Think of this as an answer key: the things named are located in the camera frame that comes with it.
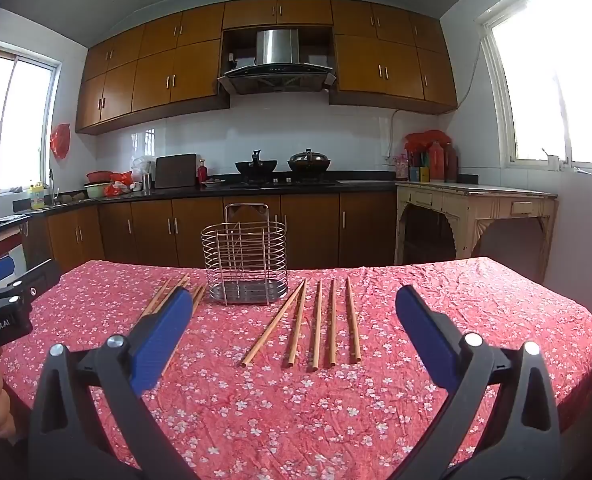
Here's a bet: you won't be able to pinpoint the crumpled red plastic bag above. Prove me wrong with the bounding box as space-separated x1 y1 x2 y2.
405 130 451 161

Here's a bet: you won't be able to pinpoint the black gas stove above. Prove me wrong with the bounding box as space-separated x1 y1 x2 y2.
228 176 337 190

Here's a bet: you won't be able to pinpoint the red floral tablecloth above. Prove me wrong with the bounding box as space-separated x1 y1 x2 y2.
0 256 592 480

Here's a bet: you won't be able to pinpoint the black wok with handle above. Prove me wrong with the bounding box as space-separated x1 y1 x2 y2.
235 150 279 183

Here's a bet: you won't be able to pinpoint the white wall cable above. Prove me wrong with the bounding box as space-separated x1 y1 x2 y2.
385 67 479 158

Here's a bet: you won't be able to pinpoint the metal wire utensil holder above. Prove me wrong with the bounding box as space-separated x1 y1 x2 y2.
201 203 289 306

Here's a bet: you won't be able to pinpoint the dark red bottle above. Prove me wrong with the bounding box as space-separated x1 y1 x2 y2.
444 142 459 183

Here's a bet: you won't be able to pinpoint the white plastic bag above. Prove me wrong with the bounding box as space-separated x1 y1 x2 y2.
130 156 155 183

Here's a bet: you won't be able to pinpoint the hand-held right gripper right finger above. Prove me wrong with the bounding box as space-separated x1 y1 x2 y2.
395 284 562 480

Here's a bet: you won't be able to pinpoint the black kitchen countertop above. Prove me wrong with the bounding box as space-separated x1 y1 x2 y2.
13 174 479 221

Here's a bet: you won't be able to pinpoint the dark cutting board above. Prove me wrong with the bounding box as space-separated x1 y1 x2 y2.
154 153 198 189

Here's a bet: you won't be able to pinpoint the wok with lid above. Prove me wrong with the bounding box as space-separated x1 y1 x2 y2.
287 149 331 175

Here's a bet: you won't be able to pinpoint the steel range hood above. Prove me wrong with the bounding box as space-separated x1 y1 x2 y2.
217 29 337 96

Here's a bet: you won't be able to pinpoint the large window with white frame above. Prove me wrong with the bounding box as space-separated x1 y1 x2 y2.
476 0 592 176

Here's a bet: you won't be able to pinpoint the small brown wall cabinet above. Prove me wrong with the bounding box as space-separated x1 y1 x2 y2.
222 0 334 31

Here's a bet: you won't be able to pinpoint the hanging red plastic bag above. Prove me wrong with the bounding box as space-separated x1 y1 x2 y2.
50 123 72 161

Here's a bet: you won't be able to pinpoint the person's left hand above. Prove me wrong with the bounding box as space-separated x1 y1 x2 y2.
0 359 18 444

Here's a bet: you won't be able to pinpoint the brown base cabinets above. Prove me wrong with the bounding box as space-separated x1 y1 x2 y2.
23 191 399 273

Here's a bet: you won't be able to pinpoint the worn white wooden table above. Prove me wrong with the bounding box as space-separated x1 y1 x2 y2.
395 181 559 281

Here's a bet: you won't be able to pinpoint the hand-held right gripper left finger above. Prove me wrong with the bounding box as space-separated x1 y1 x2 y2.
27 287 199 480

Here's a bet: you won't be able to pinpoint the tall red bottle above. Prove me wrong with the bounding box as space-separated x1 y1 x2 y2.
428 141 444 182

